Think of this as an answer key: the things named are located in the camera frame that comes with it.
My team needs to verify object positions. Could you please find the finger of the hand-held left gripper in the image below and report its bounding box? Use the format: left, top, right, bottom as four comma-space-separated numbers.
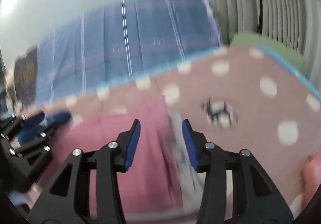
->
10, 127, 54, 165
0, 113, 29, 140

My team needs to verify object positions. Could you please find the dark pillow with gold tree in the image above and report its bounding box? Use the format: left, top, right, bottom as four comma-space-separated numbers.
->
14, 47, 39, 106

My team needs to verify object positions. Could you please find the pink long-sleeve shirt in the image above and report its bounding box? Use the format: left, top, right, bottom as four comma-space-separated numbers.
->
38, 95, 186, 217

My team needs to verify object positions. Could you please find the peach pink garment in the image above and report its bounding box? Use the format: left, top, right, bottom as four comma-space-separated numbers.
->
300, 154, 321, 204

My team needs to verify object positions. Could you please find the folded light grey garment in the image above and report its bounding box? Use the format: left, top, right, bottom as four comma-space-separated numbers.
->
167, 110, 208, 214

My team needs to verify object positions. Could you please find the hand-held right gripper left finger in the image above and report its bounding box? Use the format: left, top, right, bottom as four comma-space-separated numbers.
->
27, 119, 141, 224

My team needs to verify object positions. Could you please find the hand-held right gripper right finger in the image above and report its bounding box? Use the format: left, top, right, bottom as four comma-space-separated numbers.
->
182, 119, 294, 224

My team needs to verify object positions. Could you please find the navy star-print garment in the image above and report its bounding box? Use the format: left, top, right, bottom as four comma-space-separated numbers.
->
20, 111, 72, 139

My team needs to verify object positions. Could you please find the blue plaid sheet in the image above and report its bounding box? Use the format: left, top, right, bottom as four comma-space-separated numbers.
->
33, 0, 222, 104

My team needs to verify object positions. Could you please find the pink polka dot bedsheet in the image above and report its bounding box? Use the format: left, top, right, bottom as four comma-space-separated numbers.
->
7, 45, 321, 219

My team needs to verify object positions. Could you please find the pale pleated curtain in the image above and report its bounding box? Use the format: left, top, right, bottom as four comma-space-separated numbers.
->
207, 0, 321, 81

